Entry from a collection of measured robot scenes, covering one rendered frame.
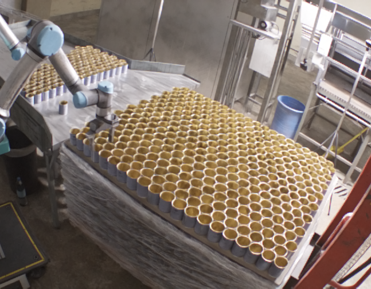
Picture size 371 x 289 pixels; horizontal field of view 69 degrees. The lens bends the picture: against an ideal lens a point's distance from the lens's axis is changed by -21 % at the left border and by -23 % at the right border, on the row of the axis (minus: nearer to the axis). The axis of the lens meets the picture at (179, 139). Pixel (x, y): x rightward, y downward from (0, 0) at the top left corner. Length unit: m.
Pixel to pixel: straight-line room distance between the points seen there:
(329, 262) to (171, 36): 3.84
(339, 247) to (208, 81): 3.40
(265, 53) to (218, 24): 0.70
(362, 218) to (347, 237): 0.13
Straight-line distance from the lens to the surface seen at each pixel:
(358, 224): 1.37
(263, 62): 4.31
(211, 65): 4.33
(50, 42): 1.23
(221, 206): 1.58
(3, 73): 3.03
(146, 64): 3.00
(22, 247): 2.39
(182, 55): 4.57
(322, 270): 1.57
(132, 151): 1.80
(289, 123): 4.49
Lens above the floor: 2.23
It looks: 33 degrees down
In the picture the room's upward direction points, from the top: 13 degrees clockwise
